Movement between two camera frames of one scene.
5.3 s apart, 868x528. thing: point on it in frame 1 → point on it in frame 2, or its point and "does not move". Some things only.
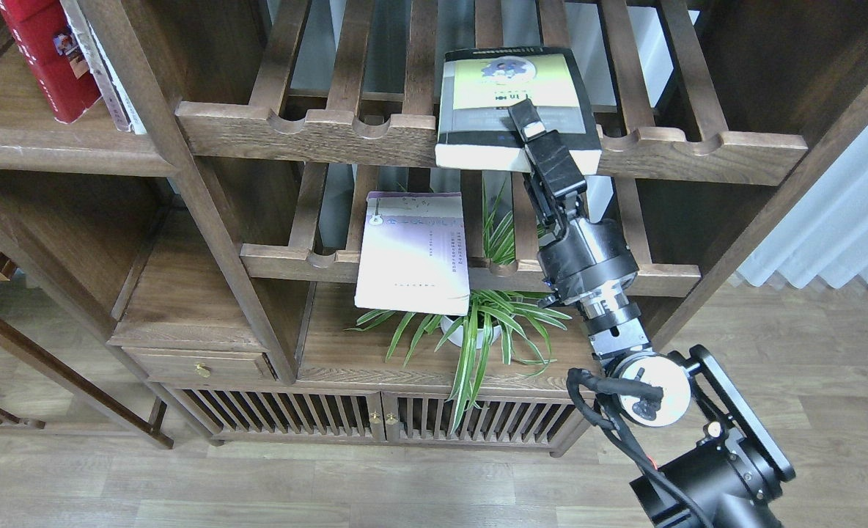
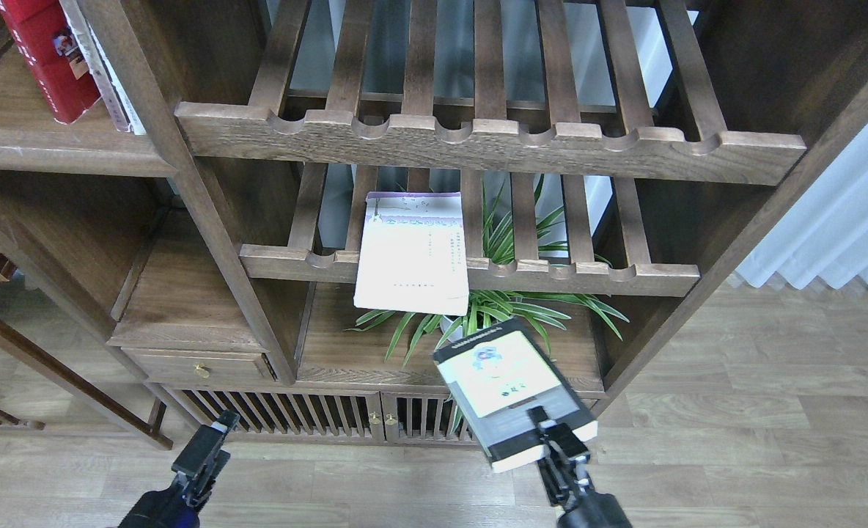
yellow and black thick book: x=476 y=129 → x=500 y=375
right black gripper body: x=578 y=257 → x=571 y=488
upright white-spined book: x=119 y=104 does not move
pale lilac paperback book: x=413 y=253 does not move
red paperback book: x=45 y=32 does not move
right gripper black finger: x=547 y=152 → x=558 y=437
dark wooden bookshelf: x=277 y=259 does not move
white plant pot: x=448 y=325 does not move
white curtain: x=850 y=227 does not move
